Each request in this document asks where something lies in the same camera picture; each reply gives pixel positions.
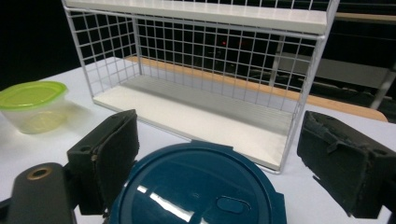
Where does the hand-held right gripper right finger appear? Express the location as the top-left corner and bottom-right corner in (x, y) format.
(296, 110), (396, 219)

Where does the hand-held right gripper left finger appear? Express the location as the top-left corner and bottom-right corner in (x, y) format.
(66, 108), (140, 217)

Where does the round container with blue lid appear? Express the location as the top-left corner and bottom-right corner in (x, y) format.
(108, 139), (288, 224)

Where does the yellow-green plastic bowl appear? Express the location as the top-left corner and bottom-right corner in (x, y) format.
(0, 80), (69, 135)

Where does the white wire shelf rack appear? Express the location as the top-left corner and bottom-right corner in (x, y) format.
(61, 0), (341, 175)

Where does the grey metal frame desk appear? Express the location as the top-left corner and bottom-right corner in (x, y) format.
(270, 34), (396, 110)

